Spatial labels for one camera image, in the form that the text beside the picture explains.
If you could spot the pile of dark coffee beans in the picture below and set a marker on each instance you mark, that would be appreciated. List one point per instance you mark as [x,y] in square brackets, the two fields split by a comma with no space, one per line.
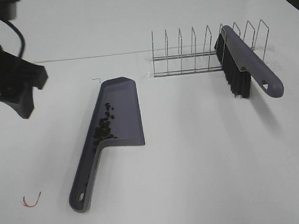
[103,130]

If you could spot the grey plastic dustpan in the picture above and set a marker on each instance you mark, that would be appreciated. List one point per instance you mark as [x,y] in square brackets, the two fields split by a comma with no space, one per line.
[121,93]

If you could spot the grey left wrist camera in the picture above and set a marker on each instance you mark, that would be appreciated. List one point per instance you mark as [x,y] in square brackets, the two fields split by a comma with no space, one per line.
[8,9]

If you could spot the chrome wire dish rack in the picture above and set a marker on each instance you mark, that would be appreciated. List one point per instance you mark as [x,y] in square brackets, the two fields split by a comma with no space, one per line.
[201,57]

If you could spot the grey hand brush black bristles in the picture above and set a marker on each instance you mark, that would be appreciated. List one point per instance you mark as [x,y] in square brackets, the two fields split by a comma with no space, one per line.
[240,65]

